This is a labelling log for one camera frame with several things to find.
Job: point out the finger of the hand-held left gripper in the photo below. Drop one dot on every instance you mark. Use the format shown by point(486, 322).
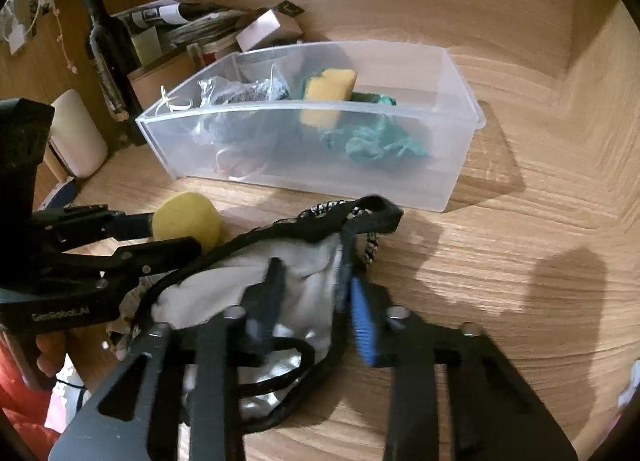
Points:
point(150, 256)
point(100, 226)

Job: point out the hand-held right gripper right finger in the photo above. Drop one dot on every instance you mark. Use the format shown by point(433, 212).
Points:
point(361, 323)

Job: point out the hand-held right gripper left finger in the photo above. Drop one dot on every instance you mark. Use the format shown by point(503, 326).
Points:
point(267, 293)

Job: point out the white cloth bag black trim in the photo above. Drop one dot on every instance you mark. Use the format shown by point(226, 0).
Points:
point(300, 261)

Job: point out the round yellow sponge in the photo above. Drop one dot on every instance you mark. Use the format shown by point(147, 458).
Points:
point(187, 221)

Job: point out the clear plastic bin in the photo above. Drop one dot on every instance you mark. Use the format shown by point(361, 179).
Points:
point(350, 181)

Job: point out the person's left hand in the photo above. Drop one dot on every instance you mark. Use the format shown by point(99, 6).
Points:
point(50, 351)

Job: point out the white cushioned chair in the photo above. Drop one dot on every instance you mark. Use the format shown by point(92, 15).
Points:
point(80, 136)

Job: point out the dark glass bottle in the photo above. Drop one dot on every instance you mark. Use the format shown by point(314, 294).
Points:
point(107, 56)

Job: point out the dried flower garland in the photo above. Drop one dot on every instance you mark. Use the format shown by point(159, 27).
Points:
point(30, 11)

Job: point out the brown cardboard box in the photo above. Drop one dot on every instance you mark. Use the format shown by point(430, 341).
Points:
point(160, 76)

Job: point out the pale green box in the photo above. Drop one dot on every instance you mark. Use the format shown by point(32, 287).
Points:
point(146, 46)

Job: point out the teal cloth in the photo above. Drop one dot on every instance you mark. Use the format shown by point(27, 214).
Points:
point(372, 143)

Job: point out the red cloth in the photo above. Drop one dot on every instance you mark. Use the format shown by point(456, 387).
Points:
point(22, 421)

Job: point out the rectangular yellow sponge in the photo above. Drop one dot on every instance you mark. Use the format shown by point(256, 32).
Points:
point(327, 91)

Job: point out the stack of papers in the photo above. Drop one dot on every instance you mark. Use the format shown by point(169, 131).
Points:
point(200, 21)

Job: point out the small white box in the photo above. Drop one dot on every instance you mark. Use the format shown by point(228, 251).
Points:
point(267, 28)

